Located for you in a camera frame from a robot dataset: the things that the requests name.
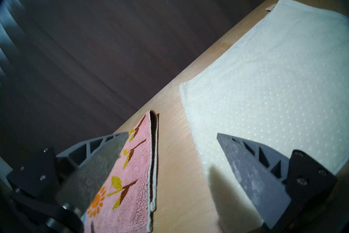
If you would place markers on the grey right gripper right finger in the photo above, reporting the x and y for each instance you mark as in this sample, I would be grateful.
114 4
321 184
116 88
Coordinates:
256 175

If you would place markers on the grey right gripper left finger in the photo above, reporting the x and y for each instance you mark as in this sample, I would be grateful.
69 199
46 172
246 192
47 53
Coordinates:
90 169

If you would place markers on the colourful sun print towel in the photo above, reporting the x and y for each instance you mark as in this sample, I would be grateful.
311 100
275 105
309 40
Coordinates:
131 194

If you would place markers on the cream dotted towel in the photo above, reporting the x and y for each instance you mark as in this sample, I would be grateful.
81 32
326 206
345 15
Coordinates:
272 85

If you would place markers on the beige pleated curtain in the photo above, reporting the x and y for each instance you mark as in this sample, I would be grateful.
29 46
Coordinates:
109 30

